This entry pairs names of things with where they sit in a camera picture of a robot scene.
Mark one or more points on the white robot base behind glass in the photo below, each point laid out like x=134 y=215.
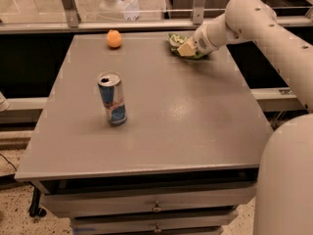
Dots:
x=118 y=10

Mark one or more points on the grey drawer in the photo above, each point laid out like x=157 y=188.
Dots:
x=150 y=200
x=153 y=222

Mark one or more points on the blue silver energy drink can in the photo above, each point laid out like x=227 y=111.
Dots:
x=111 y=91

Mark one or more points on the orange fruit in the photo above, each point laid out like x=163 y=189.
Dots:
x=114 y=39

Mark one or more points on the green jalapeno chip bag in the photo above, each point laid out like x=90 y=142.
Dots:
x=184 y=47

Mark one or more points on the black caster wheel leg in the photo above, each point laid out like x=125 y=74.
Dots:
x=34 y=209

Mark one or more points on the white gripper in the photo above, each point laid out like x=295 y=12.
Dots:
x=201 y=43

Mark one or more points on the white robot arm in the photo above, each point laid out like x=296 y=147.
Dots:
x=284 y=198

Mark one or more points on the grey drawer cabinet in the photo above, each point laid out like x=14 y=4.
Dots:
x=188 y=123

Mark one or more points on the metal railing frame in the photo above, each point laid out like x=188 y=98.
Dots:
x=43 y=16

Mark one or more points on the lower grey drawer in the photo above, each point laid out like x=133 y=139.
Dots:
x=153 y=222

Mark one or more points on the upper grey drawer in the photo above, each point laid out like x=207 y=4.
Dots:
x=150 y=200

